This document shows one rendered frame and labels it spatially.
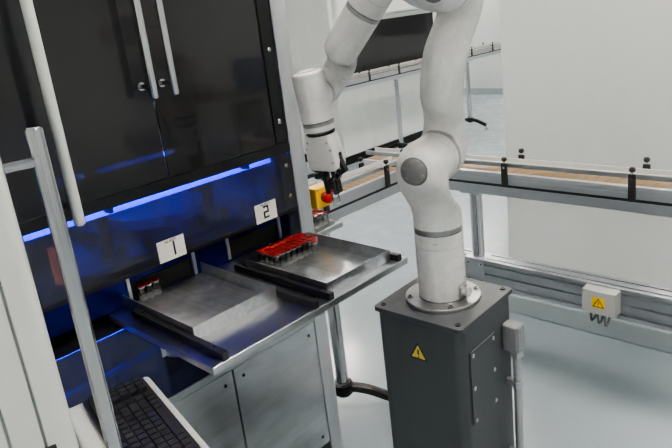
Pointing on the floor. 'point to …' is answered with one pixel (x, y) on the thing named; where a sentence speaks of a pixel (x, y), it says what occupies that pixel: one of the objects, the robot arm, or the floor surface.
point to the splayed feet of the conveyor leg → (359, 389)
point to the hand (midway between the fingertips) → (333, 185)
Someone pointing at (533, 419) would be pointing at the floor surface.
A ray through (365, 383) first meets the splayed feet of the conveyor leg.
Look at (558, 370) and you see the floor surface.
